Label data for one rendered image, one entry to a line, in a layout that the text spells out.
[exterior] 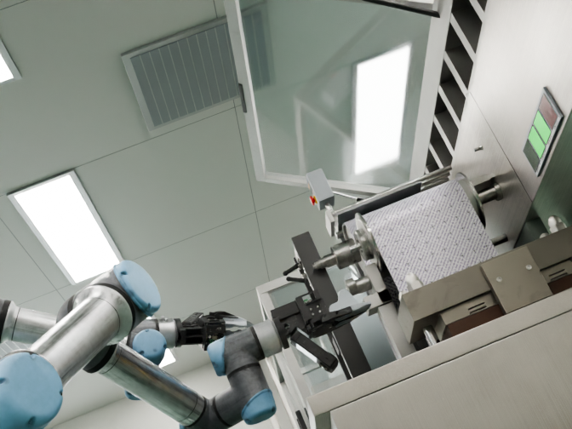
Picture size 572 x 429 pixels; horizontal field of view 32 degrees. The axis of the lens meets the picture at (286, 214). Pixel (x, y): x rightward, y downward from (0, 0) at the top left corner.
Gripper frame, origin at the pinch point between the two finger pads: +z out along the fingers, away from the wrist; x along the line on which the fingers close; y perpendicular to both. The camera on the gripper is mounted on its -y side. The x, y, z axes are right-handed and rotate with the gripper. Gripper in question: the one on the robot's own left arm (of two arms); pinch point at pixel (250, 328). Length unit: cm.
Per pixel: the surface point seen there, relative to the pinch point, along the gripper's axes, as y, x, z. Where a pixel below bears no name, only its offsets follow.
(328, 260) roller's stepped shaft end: 2.8, 17.2, 19.3
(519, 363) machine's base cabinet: 80, 10, 27
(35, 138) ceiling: -200, 38, -35
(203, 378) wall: -504, -159, 123
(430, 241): 38, 27, 29
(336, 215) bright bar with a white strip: -3.5, 27.9, 23.5
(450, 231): 39, 29, 34
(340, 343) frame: 11.0, -2.2, 20.1
